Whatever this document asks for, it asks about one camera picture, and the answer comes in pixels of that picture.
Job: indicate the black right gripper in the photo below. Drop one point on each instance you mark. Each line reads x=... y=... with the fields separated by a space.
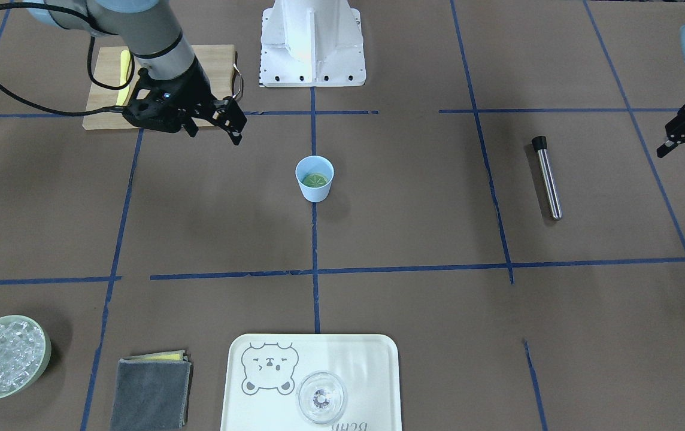
x=197 y=88

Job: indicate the yellow lemon slice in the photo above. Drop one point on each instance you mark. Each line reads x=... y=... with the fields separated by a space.
x=315 y=180

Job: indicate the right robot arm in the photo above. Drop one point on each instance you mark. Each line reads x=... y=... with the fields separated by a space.
x=149 y=29

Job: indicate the light blue plastic cup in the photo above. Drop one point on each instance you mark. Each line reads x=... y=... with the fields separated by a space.
x=311 y=164

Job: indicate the wooden cutting board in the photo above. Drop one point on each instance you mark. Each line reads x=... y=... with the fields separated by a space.
x=216 y=60

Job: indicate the yellow plastic knife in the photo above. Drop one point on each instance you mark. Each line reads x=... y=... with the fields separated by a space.
x=126 y=71

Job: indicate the cream bear tray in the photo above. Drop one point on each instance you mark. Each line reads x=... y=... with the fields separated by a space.
x=265 y=372

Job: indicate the grey folded cloth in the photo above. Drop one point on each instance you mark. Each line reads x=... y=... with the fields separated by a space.
x=151 y=392

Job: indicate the clear wine glass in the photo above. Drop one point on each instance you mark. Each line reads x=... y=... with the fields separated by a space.
x=322 y=398

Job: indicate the green bowl of ice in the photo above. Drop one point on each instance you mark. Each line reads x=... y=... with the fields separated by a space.
x=25 y=352

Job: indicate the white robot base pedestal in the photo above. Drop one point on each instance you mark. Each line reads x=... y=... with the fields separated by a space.
x=312 y=44

